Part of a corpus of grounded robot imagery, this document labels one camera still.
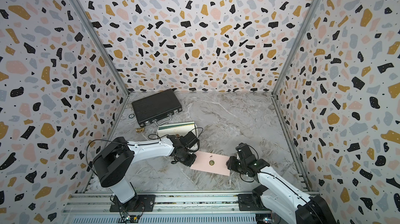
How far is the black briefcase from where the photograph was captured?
1028mm

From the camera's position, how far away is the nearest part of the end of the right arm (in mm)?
617

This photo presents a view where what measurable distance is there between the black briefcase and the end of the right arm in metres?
0.54
